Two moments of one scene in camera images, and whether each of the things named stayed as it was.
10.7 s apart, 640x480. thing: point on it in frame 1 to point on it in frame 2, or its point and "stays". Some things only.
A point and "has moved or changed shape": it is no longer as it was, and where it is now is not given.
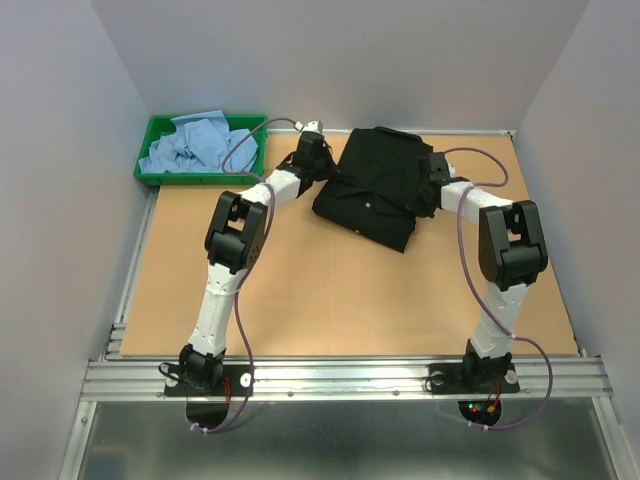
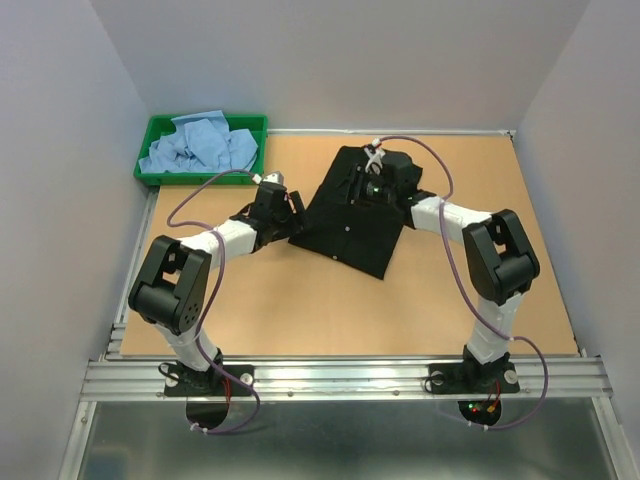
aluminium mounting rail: [584, 380] stays
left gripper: [330, 167] to [298, 220]
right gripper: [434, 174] to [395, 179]
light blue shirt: [199, 144] stays
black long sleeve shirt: [375, 182] has moved or changed shape
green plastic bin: [162, 125] stays
